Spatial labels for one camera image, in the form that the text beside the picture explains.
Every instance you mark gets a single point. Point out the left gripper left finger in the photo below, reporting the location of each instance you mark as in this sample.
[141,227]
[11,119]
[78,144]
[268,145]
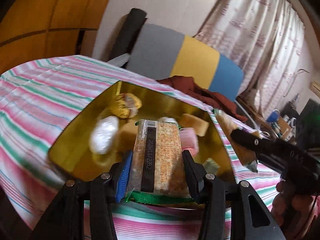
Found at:
[107,189]

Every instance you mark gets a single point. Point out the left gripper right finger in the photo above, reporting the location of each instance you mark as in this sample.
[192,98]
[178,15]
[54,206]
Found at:
[206,188]

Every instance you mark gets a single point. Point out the orange cracker snack packet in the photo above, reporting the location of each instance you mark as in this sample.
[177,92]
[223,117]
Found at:
[157,175]

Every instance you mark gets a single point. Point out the yellow sponge block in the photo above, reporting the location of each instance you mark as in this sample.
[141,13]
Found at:
[190,121]

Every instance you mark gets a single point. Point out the right hand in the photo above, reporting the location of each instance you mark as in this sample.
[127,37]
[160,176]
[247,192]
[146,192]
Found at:
[297,215]

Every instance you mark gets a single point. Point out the pink snack packet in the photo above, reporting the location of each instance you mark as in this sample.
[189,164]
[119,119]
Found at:
[189,140]

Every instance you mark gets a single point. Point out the blue chair in background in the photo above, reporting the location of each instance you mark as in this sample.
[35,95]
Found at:
[274,116]

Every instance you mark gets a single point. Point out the white plastic packet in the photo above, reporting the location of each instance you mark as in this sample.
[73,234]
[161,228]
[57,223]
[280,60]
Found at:
[103,134]

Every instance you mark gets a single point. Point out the golden storage box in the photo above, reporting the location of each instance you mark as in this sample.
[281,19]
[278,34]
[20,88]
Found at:
[71,152]

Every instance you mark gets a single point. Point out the dark red jacket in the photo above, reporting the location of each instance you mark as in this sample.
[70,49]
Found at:
[188,86]

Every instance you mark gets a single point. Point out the yellow wrapped snack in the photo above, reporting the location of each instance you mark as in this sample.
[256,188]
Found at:
[125,105]

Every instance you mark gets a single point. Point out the striped bed sheet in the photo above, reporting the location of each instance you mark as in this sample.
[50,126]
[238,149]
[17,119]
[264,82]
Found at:
[40,98]

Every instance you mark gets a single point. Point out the black rolled mat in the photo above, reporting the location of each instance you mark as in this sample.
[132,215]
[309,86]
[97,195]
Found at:
[128,33]

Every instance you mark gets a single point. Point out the wooden wardrobe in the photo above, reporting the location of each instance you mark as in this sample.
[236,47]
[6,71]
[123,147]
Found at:
[36,29]

